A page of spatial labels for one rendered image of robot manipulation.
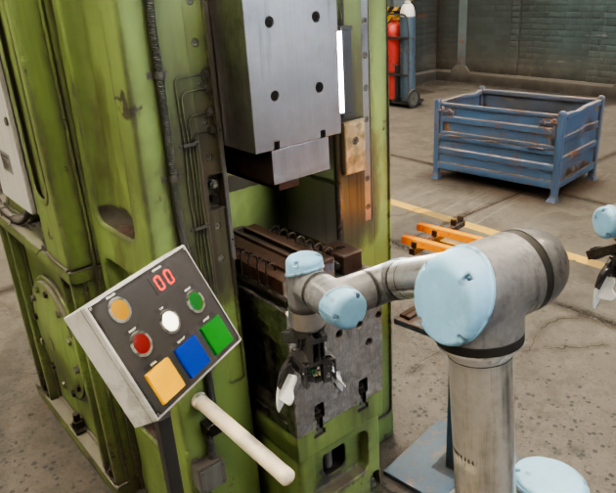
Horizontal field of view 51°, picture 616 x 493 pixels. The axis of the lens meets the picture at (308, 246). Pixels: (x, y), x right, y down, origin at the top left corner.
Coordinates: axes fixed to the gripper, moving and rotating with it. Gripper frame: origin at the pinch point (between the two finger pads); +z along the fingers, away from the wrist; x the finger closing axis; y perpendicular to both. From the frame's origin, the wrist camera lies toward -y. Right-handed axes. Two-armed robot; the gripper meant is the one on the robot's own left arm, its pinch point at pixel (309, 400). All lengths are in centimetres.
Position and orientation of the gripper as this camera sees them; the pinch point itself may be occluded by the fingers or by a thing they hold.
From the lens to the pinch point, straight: 143.5
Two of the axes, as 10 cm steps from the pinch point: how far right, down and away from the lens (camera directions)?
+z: 0.6, 9.2, 3.9
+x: 9.1, -2.1, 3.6
